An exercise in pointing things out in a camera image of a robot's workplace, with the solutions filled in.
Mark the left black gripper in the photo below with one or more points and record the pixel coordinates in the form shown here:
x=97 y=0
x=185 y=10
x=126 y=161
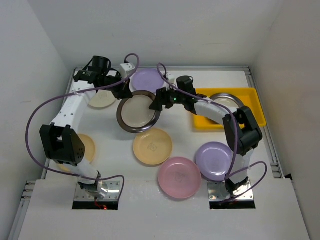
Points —
x=123 y=91

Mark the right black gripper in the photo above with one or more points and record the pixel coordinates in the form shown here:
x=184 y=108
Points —
x=162 y=99

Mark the dark-rimmed plate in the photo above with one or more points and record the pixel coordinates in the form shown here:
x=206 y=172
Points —
x=133 y=114
x=228 y=100

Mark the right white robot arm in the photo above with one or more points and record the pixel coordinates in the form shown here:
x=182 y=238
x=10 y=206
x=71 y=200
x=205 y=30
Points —
x=241 y=129

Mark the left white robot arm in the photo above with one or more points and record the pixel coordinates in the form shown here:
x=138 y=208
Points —
x=60 y=138

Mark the yellow plastic bin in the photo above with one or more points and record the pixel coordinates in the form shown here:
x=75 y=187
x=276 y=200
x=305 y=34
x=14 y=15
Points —
x=249 y=98

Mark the cream plate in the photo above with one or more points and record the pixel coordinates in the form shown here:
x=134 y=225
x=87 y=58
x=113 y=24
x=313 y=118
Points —
x=102 y=99

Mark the purple plate at back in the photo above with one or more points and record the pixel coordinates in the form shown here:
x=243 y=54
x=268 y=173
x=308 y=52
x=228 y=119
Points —
x=147 y=79

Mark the purple plate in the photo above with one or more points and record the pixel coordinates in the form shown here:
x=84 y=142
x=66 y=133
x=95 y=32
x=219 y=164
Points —
x=147 y=79
x=214 y=160

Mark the yellow plate centre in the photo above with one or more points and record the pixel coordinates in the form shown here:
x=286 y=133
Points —
x=152 y=147

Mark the yellow plate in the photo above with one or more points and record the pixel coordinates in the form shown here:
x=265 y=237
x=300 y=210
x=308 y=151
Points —
x=152 y=147
x=88 y=147

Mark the yellow plate left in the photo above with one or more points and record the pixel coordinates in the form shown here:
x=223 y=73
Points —
x=88 y=147

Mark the pink plate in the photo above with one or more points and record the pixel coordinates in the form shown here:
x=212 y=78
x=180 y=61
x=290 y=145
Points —
x=179 y=178

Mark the purple plate front right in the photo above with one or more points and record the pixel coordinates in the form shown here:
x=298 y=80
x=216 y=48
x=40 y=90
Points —
x=214 y=160

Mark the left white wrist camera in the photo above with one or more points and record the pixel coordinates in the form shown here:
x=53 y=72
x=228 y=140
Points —
x=125 y=69

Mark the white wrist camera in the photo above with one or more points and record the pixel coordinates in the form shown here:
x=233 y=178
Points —
x=125 y=69
x=170 y=78

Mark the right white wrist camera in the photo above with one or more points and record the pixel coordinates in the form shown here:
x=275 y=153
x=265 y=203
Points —
x=170 y=78

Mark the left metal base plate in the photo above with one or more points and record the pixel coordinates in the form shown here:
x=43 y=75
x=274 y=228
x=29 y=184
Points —
x=102 y=191

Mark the metal base plate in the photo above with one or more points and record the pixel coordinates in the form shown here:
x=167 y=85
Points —
x=217 y=192
x=102 y=191

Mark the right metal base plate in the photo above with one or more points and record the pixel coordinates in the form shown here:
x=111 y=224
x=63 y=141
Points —
x=217 y=192

